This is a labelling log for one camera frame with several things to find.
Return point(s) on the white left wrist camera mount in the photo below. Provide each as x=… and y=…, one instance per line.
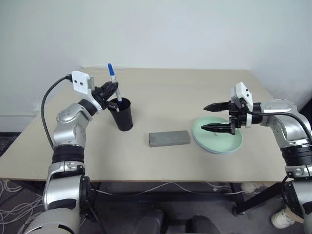
x=80, y=81

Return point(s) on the white sneaker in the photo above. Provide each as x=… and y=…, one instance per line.
x=249, y=188
x=282, y=219

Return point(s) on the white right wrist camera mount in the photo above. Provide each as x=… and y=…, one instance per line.
x=242, y=91

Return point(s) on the pale blue plate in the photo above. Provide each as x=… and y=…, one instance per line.
x=220, y=153

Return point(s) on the pale green plate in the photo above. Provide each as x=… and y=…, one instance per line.
x=219, y=142

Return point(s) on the black metal table frame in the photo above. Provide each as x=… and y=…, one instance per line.
x=170, y=198

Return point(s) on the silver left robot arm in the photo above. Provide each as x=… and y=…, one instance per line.
x=70, y=129

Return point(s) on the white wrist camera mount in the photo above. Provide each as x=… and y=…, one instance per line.
x=80, y=81
x=242, y=91

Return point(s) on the grey felt glasses case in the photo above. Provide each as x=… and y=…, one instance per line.
x=170, y=139

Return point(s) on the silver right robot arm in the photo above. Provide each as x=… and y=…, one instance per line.
x=280, y=107

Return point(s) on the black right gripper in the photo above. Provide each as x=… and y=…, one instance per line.
x=239, y=117

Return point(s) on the black plastic cup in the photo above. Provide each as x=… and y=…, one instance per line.
x=125, y=119

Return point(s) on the blue capped whiteboard marker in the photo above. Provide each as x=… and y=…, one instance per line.
x=112, y=73

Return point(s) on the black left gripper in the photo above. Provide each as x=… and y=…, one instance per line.
x=102, y=97

